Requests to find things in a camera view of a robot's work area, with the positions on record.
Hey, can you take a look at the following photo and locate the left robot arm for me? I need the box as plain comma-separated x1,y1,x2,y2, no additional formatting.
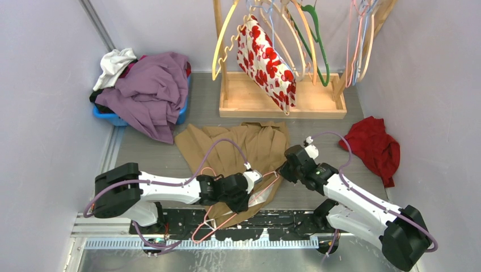
85,163,261,234

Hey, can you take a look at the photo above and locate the red poppy print skirt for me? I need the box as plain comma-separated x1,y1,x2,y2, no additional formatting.
237,15,296,115

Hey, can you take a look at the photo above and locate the blue plastic basket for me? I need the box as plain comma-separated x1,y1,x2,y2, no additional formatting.
89,90,189,127

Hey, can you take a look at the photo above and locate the wooden hanger rack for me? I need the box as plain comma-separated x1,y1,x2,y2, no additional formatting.
217,1,395,119

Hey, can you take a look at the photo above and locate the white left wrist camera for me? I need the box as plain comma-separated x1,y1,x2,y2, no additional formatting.
242,162,263,193

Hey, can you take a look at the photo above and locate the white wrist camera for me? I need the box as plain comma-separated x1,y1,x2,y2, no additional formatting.
303,137,319,160
242,162,263,193

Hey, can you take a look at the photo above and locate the purple garment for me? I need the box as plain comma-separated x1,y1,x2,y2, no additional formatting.
95,52,190,144

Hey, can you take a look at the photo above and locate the yellow hanger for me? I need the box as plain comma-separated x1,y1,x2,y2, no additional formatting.
212,0,239,80

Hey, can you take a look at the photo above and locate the beige wooden hanger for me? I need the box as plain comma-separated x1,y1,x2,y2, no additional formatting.
353,1,377,84

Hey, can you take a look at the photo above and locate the red garment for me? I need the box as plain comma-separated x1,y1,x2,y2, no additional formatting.
344,116,401,188

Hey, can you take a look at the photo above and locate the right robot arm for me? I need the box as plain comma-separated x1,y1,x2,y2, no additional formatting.
279,144,433,271

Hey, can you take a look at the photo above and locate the light blue wire hanger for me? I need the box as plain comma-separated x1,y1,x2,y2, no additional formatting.
348,1,378,86

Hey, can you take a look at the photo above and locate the pink wire hanger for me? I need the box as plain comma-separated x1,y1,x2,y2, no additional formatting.
191,167,281,245

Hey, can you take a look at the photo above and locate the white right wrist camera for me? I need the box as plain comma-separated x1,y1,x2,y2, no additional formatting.
303,137,319,160

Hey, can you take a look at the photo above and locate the orange hanger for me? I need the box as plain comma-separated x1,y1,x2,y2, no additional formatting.
292,0,318,86

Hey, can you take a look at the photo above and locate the tan garment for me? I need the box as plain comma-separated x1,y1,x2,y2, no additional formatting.
174,121,290,227

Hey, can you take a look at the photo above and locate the green hanger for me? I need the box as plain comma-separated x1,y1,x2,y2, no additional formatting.
285,1,330,87

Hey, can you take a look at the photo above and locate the white garment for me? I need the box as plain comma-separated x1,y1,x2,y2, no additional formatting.
92,48,137,91

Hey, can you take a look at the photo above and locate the light wooden hanger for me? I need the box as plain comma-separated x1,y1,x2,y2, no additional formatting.
260,4,306,81

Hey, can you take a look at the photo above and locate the wavy wooden hanger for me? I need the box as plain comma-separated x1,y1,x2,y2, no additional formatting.
218,13,251,65

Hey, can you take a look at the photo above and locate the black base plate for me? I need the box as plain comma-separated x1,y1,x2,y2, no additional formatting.
139,209,334,241

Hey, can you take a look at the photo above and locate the aluminium rail frame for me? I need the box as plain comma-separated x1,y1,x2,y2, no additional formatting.
56,127,420,272

